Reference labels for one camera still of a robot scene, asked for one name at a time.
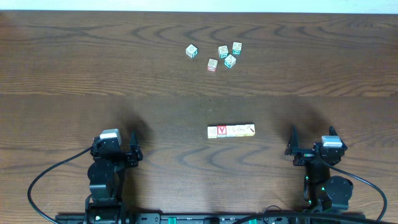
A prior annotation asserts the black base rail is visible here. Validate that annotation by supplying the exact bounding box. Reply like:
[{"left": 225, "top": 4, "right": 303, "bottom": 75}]
[{"left": 54, "top": 212, "right": 368, "bottom": 224}]

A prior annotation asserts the yellow-sided wooden block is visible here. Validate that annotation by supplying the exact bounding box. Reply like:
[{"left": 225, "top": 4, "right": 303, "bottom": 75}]
[{"left": 235, "top": 124, "right": 246, "bottom": 137}]

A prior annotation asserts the black cable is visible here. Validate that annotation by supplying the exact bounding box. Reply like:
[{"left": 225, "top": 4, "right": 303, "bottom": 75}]
[
  {"left": 231, "top": 157, "right": 398, "bottom": 224},
  {"left": 27, "top": 146, "right": 94, "bottom": 224}
]

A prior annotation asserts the wooden block green number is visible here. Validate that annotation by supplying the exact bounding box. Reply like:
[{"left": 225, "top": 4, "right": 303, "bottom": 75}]
[{"left": 232, "top": 42, "right": 242, "bottom": 55}]

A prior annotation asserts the right black cable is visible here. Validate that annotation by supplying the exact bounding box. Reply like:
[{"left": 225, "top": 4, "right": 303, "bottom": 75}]
[{"left": 231, "top": 157, "right": 398, "bottom": 224}]

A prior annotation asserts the plain white wooden block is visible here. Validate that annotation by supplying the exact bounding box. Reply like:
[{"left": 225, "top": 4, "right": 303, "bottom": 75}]
[{"left": 226, "top": 125, "right": 236, "bottom": 138}]

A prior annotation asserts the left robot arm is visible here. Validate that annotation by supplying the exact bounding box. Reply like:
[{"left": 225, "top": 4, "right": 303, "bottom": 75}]
[{"left": 83, "top": 129, "right": 143, "bottom": 223}]

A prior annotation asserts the red letter A block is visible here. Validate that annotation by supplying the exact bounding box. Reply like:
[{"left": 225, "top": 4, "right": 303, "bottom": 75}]
[{"left": 216, "top": 126, "right": 227, "bottom": 138}]

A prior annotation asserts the wooden block brown drawing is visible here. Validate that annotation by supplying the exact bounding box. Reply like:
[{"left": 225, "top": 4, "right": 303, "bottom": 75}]
[{"left": 244, "top": 124, "right": 256, "bottom": 136}]

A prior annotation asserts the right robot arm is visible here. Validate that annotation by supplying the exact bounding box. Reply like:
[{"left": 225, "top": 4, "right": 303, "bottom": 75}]
[{"left": 285, "top": 126, "right": 353, "bottom": 213}]

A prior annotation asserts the wooden block teal letter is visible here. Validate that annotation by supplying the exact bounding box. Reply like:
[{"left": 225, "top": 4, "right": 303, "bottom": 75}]
[{"left": 218, "top": 45, "right": 229, "bottom": 58}]

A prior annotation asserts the wooden block teal side far-left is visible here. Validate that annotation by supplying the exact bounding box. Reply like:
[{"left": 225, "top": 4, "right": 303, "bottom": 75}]
[{"left": 185, "top": 44, "right": 198, "bottom": 58}]

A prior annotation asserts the yellow-edged wooden block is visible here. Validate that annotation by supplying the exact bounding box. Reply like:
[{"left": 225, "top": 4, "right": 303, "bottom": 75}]
[{"left": 207, "top": 126, "right": 218, "bottom": 139}]

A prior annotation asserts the wooden block red number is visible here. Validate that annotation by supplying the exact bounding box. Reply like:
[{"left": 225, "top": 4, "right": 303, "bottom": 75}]
[{"left": 207, "top": 58, "right": 218, "bottom": 72}]

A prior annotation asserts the left black cable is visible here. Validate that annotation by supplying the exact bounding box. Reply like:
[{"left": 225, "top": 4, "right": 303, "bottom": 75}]
[{"left": 27, "top": 146, "right": 94, "bottom": 224}]

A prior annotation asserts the wooden block teal front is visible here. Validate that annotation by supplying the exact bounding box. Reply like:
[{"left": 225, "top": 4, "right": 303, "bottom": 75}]
[{"left": 224, "top": 54, "right": 236, "bottom": 68}]

